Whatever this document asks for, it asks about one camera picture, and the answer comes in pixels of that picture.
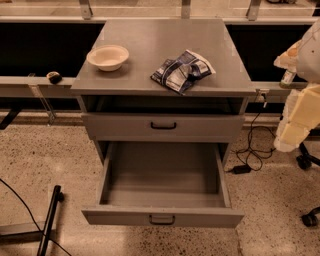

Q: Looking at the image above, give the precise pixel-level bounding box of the grey drawer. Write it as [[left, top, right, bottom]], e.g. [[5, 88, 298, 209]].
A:
[[82, 142, 244, 228], [82, 113, 244, 143]]

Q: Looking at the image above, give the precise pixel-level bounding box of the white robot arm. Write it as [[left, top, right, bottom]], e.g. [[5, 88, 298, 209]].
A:
[[274, 20, 320, 152]]

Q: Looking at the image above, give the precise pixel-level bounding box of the grey drawer cabinet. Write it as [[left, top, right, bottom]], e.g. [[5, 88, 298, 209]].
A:
[[71, 19, 255, 161]]

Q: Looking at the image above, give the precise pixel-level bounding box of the crumpled blue white chip bag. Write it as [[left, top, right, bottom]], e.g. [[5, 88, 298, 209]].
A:
[[150, 50, 216, 95]]

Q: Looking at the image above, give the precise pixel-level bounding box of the white ceramic bowl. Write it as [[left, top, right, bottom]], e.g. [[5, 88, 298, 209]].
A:
[[86, 45, 129, 71]]

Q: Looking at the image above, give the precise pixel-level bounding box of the small dark round object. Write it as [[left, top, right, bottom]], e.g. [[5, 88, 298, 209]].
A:
[[46, 71, 62, 84]]

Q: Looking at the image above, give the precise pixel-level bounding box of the clear plastic bottle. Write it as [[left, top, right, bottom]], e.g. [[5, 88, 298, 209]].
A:
[[280, 69, 296, 88]]

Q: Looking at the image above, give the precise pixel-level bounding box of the black wheeled stand right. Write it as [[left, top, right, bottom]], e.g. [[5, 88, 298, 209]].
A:
[[280, 113, 320, 228]]

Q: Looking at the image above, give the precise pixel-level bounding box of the black stand leg left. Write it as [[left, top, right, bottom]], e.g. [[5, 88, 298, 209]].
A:
[[0, 185, 64, 256]]

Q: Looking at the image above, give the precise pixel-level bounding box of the black power cable with adapter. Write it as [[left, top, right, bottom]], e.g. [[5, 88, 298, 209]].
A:
[[227, 97, 279, 175]]

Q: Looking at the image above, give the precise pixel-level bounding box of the grey rail right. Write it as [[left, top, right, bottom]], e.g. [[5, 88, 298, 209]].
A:
[[249, 82, 307, 103]]

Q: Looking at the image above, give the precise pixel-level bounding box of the grey rail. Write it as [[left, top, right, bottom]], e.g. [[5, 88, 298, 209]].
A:
[[0, 76, 75, 98], [249, 82, 307, 103]]

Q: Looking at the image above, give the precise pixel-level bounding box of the grey rail left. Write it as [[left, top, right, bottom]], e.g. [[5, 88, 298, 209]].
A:
[[0, 76, 75, 98]]

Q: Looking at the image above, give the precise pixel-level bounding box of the black floor cable left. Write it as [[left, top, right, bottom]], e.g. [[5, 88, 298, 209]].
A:
[[0, 178, 73, 256]]

